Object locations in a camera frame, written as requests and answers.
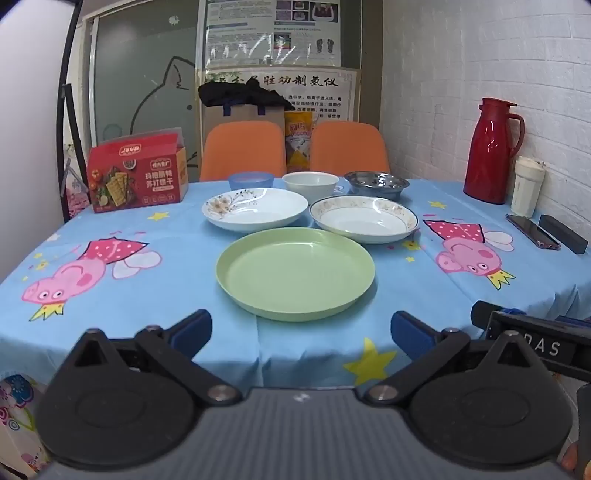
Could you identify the black metal frame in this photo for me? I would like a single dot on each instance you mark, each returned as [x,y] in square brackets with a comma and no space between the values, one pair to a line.
[69,55]

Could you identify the black rectangular box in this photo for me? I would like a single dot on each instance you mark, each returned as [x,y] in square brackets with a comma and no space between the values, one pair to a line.
[561,230]

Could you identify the wall poster with photos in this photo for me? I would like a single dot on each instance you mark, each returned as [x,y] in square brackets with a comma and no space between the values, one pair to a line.
[244,32]

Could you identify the person's right hand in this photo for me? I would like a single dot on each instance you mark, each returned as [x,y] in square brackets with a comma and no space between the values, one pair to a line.
[569,457]

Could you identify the red thermos jug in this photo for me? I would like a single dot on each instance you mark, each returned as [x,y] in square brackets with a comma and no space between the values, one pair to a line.
[489,152]

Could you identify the white tumbler cup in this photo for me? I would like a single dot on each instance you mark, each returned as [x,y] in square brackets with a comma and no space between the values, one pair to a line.
[526,189]

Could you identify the pink patterned bag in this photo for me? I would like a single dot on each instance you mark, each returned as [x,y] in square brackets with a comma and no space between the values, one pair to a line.
[76,198]

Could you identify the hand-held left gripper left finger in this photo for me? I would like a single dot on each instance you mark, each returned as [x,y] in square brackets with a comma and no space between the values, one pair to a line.
[191,332]

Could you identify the white text wall poster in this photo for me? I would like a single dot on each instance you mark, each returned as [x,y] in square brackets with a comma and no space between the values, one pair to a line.
[314,87]

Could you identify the black smartphone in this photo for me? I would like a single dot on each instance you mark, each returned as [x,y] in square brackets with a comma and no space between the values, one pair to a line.
[531,229]

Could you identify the red cracker box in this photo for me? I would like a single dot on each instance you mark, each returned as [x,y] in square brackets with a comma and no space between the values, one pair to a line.
[138,180]

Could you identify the blue plastic bowl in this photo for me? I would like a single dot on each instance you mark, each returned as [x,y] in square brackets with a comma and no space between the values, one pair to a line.
[249,181]

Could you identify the white gold-rimmed plate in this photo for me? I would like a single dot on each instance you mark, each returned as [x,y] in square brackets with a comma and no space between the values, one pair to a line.
[364,221]

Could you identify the green plastic plate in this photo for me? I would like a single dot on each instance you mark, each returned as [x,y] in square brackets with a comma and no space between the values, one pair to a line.
[295,272]

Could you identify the white floral plate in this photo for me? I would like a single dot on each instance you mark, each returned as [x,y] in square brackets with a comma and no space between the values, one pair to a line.
[263,210]

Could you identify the orange chair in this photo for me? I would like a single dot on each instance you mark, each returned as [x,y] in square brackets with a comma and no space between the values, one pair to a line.
[242,147]
[348,147]

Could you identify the blue cartoon pig tablecloth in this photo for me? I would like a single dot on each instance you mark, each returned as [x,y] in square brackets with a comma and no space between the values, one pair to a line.
[138,300]

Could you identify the frosted glass panel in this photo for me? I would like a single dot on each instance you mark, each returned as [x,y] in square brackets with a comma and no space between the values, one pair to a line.
[138,69]

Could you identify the yellow snack bag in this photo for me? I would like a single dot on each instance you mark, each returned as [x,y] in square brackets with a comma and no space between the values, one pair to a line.
[298,134]

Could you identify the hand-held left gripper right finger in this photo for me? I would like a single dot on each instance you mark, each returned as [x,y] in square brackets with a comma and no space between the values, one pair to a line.
[411,334]

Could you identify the black cloth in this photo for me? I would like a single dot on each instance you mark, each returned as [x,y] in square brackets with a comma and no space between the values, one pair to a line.
[235,94]

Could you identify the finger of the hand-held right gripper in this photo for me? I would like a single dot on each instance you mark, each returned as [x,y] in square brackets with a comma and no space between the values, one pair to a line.
[481,314]

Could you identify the brown paper bag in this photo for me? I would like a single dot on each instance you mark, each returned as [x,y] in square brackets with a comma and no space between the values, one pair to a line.
[244,114]

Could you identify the stainless steel bowl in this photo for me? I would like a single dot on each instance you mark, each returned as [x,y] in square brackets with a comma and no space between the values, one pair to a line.
[374,182]

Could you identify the white ceramic bowl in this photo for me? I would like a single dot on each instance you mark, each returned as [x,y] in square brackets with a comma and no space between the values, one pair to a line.
[309,184]

